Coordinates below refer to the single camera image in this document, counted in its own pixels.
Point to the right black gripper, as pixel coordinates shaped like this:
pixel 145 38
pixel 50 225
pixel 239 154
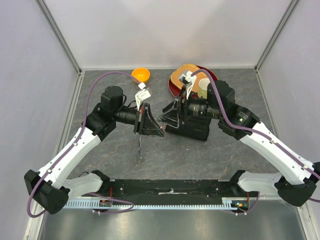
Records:
pixel 170 117

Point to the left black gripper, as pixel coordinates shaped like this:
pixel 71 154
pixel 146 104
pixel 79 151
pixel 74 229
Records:
pixel 151 127

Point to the silver scissors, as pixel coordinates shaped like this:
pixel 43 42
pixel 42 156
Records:
pixel 139 158
pixel 163 127

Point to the black zip tool case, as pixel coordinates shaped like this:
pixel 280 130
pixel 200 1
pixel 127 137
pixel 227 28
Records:
pixel 195 128

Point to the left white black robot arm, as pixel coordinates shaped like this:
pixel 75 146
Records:
pixel 50 186

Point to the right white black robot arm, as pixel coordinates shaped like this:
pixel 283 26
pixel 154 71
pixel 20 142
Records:
pixel 296 178

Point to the red round tray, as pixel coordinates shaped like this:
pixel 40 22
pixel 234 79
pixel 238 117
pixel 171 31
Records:
pixel 175 90

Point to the woven bamboo basket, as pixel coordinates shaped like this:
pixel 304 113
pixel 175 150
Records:
pixel 177 73

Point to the pale green cup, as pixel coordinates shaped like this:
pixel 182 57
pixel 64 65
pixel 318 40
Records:
pixel 203 88

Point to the orange bowl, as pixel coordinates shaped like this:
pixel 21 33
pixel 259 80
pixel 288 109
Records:
pixel 142 74

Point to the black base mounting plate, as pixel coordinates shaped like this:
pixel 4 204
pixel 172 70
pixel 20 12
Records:
pixel 121 188

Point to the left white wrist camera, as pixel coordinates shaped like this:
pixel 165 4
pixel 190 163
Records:
pixel 143 94

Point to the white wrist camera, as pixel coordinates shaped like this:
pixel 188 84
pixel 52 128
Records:
pixel 143 94
pixel 188 80

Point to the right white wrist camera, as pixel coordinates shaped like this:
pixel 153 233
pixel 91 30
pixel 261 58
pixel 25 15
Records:
pixel 188 80

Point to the light blue cable duct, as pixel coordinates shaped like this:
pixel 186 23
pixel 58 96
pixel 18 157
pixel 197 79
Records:
pixel 155 204

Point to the left aluminium corner post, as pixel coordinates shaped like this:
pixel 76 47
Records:
pixel 58 34

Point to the aluminium corner post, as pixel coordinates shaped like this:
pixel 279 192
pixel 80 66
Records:
pixel 58 34
pixel 276 33

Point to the right aluminium corner post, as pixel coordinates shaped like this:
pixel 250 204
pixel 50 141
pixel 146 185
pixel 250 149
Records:
pixel 276 33

